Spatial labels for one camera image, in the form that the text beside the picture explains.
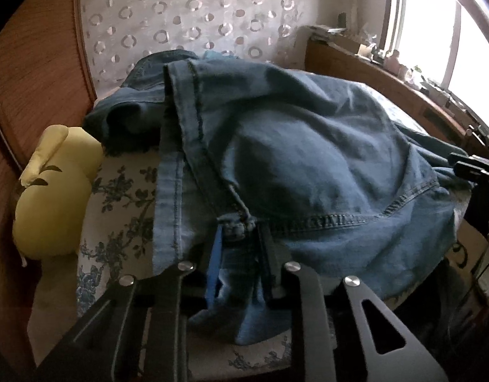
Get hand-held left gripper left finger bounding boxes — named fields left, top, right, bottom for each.
left=37, top=226, right=226, bottom=382

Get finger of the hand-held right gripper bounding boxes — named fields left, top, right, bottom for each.
left=454, top=161, right=489, bottom=186
left=447, top=152, right=489, bottom=170

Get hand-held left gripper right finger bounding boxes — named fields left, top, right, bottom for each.
left=255, top=223, right=450, bottom=382

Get blue denim pants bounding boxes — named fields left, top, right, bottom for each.
left=82, top=50, right=474, bottom=347

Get bed with floral sheet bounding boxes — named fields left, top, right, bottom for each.
left=75, top=83, right=489, bottom=371

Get window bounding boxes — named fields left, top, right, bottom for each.
left=381, top=0, right=489, bottom=133

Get wooden low cabinet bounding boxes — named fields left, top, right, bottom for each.
left=304, top=26, right=489, bottom=168

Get yellow plush toy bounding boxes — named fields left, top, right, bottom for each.
left=11, top=124, right=106, bottom=268

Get sheer curtain with circles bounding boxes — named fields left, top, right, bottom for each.
left=79, top=0, right=329, bottom=89

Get wooden slatted wardrobe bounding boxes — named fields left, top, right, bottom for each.
left=0, top=0, right=99, bottom=369

